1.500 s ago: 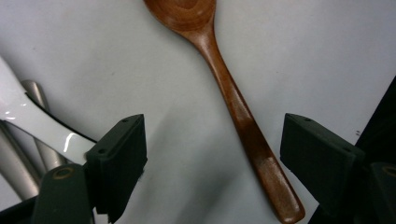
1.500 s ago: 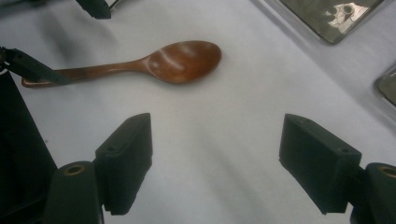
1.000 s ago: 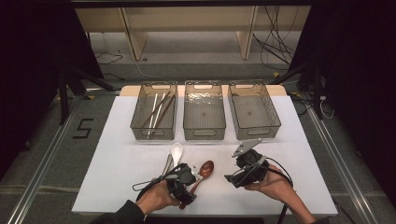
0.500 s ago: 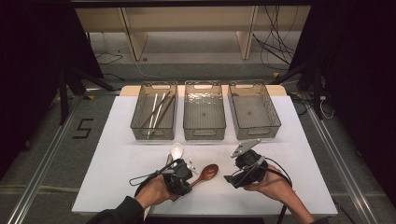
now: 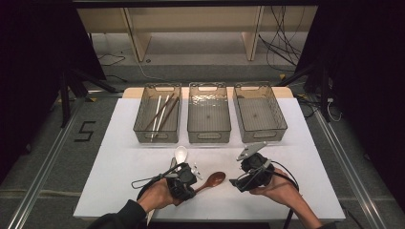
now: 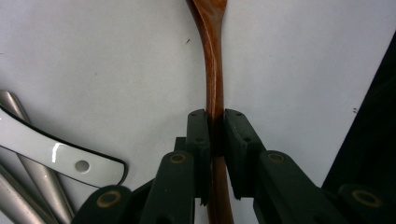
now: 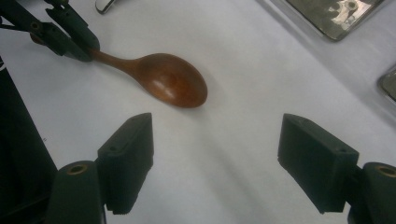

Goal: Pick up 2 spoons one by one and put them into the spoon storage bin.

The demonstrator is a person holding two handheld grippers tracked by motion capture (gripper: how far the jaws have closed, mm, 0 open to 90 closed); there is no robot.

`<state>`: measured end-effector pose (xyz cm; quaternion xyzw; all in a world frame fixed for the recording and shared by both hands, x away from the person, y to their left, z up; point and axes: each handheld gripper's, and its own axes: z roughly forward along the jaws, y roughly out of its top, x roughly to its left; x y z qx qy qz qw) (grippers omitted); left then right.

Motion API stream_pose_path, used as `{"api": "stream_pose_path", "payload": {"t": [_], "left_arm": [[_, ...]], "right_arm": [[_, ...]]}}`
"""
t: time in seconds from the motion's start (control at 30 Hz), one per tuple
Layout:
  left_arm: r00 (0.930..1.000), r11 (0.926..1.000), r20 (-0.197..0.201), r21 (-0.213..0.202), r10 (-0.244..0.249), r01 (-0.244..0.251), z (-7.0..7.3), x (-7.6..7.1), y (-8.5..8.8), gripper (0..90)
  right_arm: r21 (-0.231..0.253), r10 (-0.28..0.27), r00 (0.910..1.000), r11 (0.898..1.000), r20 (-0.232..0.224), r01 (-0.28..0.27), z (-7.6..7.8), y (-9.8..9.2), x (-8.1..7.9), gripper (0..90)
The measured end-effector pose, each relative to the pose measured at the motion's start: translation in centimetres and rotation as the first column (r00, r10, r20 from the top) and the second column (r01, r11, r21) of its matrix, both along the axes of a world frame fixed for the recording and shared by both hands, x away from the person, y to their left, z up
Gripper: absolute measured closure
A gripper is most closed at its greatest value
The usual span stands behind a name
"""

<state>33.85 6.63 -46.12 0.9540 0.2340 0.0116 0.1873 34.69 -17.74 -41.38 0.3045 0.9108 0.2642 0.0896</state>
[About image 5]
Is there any aluminium floor rail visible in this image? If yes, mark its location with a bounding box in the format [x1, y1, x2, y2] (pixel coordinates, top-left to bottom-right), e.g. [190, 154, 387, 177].
[6, 90, 125, 229]
[313, 109, 390, 229]

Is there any person's left hand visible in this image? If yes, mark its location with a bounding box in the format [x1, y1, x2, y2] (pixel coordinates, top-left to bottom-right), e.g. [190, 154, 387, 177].
[137, 178, 180, 213]

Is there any black tripod stand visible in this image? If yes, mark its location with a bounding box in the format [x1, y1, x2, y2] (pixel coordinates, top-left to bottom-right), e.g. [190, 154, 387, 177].
[275, 60, 332, 123]
[58, 68, 120, 128]

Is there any bundle of black cables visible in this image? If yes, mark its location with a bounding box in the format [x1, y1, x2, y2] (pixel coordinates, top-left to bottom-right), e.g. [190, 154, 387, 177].
[258, 5, 304, 73]

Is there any white table sheet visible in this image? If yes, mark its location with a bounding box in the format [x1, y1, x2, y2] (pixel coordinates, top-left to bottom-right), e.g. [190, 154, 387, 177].
[73, 96, 347, 221]

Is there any light wooden desk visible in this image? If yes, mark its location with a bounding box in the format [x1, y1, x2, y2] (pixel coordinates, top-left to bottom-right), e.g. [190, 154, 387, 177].
[75, 5, 319, 63]

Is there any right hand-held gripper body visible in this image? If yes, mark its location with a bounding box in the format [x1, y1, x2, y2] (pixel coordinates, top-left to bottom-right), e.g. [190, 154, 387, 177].
[236, 141, 275, 189]

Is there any white chopstick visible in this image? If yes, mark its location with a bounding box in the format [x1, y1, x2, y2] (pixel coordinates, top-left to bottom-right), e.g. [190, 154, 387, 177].
[153, 94, 171, 140]
[150, 94, 162, 142]

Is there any brown wooden spoon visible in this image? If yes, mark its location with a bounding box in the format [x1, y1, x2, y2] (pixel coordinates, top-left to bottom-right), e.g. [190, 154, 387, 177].
[194, 171, 226, 195]

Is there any white plug with cable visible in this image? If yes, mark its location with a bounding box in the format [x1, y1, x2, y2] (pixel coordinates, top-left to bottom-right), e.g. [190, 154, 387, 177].
[327, 97, 342, 122]

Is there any metal fork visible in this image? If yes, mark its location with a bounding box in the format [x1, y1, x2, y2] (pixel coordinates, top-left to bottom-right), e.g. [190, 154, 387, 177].
[165, 166, 180, 179]

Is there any white floor cable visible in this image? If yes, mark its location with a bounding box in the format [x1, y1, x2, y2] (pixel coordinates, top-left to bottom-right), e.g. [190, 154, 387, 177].
[137, 60, 166, 82]

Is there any right hand-held gripper cable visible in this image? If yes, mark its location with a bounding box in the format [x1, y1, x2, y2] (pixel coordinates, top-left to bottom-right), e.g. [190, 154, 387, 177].
[270, 160, 300, 229]

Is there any clear grey plastic bin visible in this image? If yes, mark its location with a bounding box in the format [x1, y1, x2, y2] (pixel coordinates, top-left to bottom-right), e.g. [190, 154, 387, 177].
[133, 82, 183, 144]
[186, 81, 232, 144]
[232, 81, 288, 144]

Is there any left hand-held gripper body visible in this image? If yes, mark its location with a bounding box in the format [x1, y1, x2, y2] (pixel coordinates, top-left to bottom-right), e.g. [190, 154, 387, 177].
[165, 162, 203, 200]

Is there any thin black floor cable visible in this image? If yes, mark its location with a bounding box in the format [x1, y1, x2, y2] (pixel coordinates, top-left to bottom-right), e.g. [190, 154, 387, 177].
[96, 52, 127, 67]

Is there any dark curtain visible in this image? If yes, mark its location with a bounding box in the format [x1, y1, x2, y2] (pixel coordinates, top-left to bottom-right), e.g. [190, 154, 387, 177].
[0, 0, 107, 184]
[295, 0, 405, 204]

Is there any brown wooden chopstick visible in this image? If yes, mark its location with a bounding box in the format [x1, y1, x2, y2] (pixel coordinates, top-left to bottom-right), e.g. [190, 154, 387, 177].
[157, 96, 180, 132]
[144, 93, 176, 132]

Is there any white ceramic spoon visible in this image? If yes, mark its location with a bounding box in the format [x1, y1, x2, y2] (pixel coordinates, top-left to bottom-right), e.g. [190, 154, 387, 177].
[173, 145, 189, 167]

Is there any person's right hand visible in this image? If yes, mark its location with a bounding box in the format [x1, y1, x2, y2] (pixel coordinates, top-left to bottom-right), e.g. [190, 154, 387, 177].
[249, 168, 300, 208]

